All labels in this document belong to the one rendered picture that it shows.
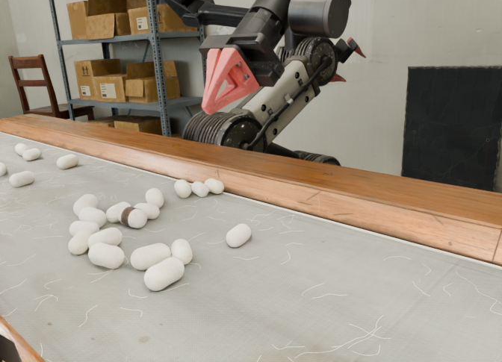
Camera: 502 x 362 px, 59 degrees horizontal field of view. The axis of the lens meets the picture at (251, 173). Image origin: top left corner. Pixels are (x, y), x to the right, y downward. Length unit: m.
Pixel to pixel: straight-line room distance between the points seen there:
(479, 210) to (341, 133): 2.16
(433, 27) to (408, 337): 2.11
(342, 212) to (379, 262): 0.09
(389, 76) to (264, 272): 2.11
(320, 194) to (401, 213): 0.10
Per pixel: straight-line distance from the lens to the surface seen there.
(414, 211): 0.45
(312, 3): 0.58
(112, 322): 0.35
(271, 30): 0.60
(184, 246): 0.40
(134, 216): 0.49
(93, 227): 0.49
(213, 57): 0.57
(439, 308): 0.35
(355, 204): 0.48
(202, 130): 0.84
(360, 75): 2.50
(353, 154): 2.59
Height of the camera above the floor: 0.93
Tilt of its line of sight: 17 degrees down
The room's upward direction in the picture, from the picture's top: 3 degrees counter-clockwise
